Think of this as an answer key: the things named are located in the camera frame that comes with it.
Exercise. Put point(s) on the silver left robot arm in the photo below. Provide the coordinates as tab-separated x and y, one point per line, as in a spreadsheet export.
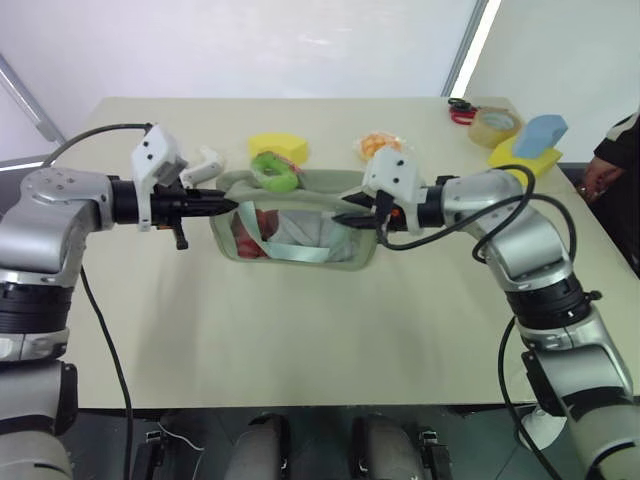
47	235

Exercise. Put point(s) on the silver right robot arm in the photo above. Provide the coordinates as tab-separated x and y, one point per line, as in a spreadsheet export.
530	250

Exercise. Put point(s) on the white cloth inside pouch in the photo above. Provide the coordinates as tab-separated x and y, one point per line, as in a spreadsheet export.
305	227

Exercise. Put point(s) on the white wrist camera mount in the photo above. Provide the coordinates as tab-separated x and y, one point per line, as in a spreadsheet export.
395	170
152	150

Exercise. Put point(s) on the yellow half-round sponge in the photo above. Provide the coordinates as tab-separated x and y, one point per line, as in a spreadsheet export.
285	145

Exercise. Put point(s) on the clear packing tape roll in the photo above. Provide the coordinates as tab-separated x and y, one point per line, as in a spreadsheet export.
492	132

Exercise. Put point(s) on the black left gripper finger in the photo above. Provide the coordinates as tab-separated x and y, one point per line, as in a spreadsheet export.
207	210
210	196

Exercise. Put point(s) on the white plastic bracket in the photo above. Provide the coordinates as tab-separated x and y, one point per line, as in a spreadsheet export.
202	170

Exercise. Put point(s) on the orange and white plastic bag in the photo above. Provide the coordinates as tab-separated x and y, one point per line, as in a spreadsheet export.
377	142

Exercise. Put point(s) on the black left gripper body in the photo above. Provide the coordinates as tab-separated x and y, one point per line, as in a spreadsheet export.
165	205

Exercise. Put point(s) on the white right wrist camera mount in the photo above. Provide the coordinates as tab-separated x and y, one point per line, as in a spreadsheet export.
395	170

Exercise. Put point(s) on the red and black scissors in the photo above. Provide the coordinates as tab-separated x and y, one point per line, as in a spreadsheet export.
460	112

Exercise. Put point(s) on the blue foam block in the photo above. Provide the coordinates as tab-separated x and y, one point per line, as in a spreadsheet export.
540	135

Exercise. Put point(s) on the bystander bare hand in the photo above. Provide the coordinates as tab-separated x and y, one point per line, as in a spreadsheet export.
600	177

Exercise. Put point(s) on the red item inside pouch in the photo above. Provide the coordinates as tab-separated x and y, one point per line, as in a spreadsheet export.
250	246

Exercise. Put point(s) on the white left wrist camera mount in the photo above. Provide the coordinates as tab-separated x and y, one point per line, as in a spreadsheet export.
152	150

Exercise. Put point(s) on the person in dark clothes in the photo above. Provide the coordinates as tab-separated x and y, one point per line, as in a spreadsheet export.
622	150

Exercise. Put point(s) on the yellow rectangular sponge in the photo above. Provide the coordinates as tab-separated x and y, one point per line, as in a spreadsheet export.
505	157

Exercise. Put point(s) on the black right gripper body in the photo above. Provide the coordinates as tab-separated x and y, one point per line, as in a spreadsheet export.
384	216

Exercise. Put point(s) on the green zip pouch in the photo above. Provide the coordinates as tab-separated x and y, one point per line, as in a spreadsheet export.
300	200

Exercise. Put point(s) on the white round stand base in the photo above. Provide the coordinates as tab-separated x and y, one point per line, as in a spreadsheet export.
542	427

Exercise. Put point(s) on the grey metal frame bar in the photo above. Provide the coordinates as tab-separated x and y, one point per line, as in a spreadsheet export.
30	105

